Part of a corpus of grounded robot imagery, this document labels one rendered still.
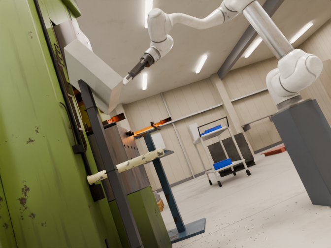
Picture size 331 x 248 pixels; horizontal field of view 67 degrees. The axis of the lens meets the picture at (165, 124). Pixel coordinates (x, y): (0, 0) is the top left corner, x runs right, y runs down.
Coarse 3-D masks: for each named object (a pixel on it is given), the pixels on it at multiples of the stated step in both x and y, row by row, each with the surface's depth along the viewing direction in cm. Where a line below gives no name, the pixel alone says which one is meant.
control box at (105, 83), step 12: (72, 48) 110; (84, 48) 111; (72, 60) 112; (84, 60) 110; (96, 60) 111; (72, 72) 124; (84, 72) 114; (96, 72) 109; (108, 72) 111; (72, 84) 138; (96, 84) 115; (108, 84) 109; (120, 84) 114; (96, 96) 128; (108, 96) 117; (108, 108) 130
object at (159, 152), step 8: (152, 152) 134; (160, 152) 133; (128, 160) 136; (136, 160) 134; (144, 160) 134; (120, 168) 135; (128, 168) 135; (88, 176) 137; (96, 176) 136; (104, 176) 136
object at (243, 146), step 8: (240, 136) 566; (216, 144) 577; (224, 144) 573; (232, 144) 568; (240, 144) 564; (216, 152) 575; (232, 152) 566; (248, 152) 559; (216, 160) 572; (232, 160) 564; (248, 160) 557; (240, 168) 569
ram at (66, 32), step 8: (64, 24) 178; (72, 24) 178; (56, 32) 178; (64, 32) 177; (72, 32) 176; (80, 32) 190; (64, 40) 176; (72, 40) 175; (80, 40) 182; (88, 40) 205; (64, 56) 174
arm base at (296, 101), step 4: (296, 96) 154; (300, 96) 155; (288, 100) 154; (292, 100) 153; (296, 100) 153; (300, 100) 153; (304, 100) 153; (308, 100) 153; (280, 104) 158; (284, 104) 155; (288, 104) 154; (292, 104) 152; (296, 104) 151; (280, 108) 158; (284, 108) 154; (288, 108) 150; (276, 112) 163; (280, 112) 159
